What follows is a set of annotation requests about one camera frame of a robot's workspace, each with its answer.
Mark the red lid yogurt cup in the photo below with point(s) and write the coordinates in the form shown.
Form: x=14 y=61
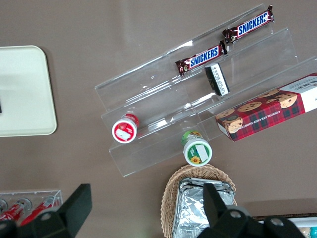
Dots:
x=123 y=130

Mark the Snickers chocolate bar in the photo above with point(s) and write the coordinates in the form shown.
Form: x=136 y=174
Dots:
x=250 y=24
x=203 y=58

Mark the small black white carton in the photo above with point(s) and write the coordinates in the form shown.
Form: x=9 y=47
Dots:
x=218 y=79

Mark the green lid yogurt cup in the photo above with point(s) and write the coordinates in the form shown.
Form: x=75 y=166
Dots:
x=198 y=152

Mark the rice cracker bag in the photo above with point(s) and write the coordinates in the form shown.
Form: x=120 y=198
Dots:
x=305 y=233

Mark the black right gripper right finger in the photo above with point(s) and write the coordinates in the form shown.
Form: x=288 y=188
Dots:
x=214 y=205

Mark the teal snack packet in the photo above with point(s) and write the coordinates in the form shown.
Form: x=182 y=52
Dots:
x=313 y=231

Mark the cream plastic serving tray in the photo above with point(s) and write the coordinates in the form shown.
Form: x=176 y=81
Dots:
x=24 y=86

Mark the clear acrylic bottle rack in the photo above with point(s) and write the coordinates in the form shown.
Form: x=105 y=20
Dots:
x=29 y=194

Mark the aluminium foil tray stack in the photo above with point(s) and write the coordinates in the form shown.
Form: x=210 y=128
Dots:
x=190 y=205

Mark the white rectangular snack bin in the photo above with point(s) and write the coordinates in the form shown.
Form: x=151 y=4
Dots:
x=304 y=221

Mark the clear acrylic tiered stand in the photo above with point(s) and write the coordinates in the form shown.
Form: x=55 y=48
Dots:
x=158 y=99

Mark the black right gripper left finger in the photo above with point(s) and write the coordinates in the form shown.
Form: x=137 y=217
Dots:
x=74 y=208

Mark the light wicker oval basket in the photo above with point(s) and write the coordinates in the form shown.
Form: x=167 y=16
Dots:
x=171 y=198

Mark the red tartan cookie box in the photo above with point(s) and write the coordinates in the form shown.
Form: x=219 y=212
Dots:
x=267 y=111

